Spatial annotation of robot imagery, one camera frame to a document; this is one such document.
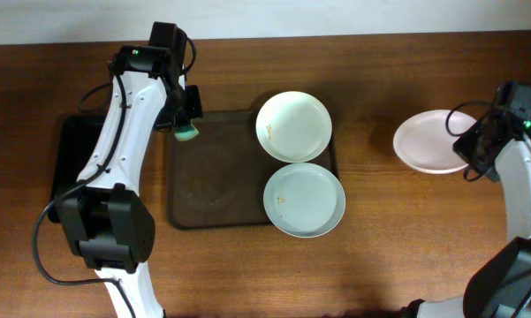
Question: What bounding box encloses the green cleaning sponge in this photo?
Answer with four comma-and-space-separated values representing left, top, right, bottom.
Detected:
172, 124, 199, 142

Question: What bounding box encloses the white plate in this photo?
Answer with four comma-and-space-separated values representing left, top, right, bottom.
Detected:
255, 91, 332, 163
393, 110, 467, 174

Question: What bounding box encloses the white plate top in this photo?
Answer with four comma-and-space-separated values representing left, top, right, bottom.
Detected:
255, 91, 332, 163

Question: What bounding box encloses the pale blue plate bottom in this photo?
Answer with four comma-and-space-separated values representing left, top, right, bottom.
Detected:
262, 163, 346, 239

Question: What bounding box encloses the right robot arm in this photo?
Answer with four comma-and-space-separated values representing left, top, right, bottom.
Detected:
398, 80, 531, 318

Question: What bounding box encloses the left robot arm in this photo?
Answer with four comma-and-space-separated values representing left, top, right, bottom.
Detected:
47, 22, 202, 317

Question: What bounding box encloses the black rectangular tray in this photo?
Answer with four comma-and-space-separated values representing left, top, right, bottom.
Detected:
50, 115, 105, 201

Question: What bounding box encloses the brown plastic serving tray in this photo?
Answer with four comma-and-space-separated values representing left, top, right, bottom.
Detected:
164, 109, 341, 231

